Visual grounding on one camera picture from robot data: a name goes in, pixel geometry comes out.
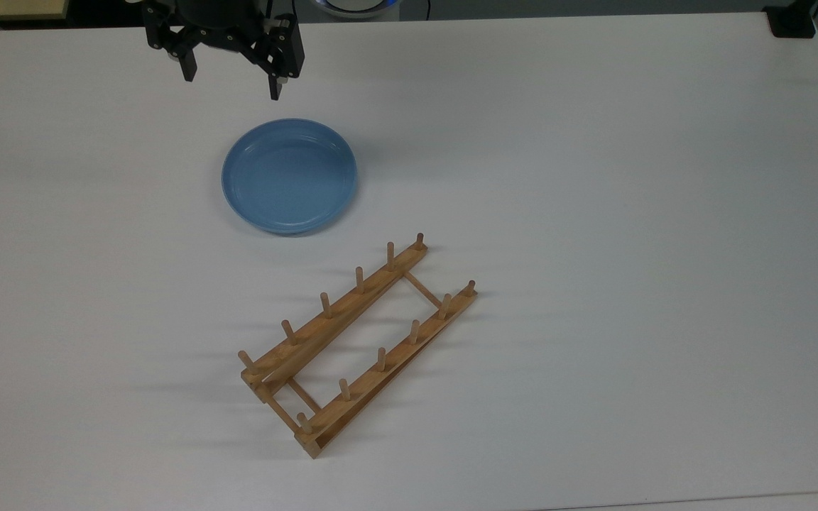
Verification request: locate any white robot base with blue ring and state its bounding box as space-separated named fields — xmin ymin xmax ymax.
xmin=315 ymin=0 xmax=404 ymax=21

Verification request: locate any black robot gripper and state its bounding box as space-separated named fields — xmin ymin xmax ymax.
xmin=141 ymin=0 xmax=305 ymax=101

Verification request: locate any black clamp block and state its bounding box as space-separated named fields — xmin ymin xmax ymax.
xmin=763 ymin=0 xmax=818 ymax=39

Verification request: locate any light wooden board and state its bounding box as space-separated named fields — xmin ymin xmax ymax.
xmin=0 ymin=0 xmax=70 ymax=23

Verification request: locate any wooden plate rack with pegs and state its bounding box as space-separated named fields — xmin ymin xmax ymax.
xmin=237 ymin=233 xmax=479 ymax=459

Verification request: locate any blue round plate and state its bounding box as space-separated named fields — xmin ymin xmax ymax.
xmin=221 ymin=119 xmax=358 ymax=237

